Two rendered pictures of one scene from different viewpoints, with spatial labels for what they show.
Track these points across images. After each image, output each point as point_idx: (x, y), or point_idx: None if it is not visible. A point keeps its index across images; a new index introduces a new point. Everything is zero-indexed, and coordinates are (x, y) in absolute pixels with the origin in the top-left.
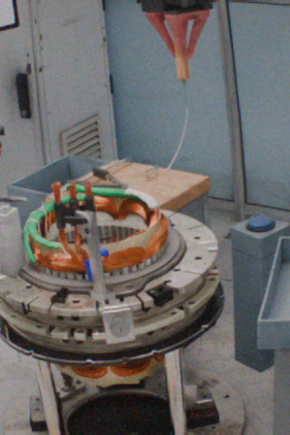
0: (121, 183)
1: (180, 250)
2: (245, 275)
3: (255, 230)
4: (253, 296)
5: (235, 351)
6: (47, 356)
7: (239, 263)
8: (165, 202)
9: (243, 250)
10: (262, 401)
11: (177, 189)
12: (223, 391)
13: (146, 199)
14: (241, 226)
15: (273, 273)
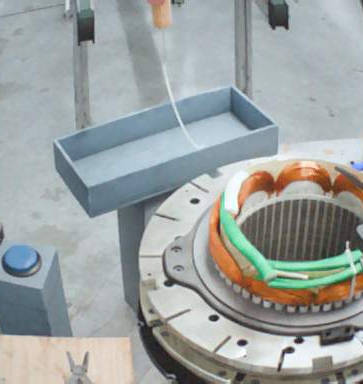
0: (77, 372)
1: None
2: (58, 314)
3: (40, 257)
4: (65, 323)
5: None
6: None
7: (53, 314)
8: (62, 337)
9: (52, 290)
10: (135, 359)
11: (14, 343)
12: (158, 379)
13: (239, 180)
14: (33, 278)
15: (181, 154)
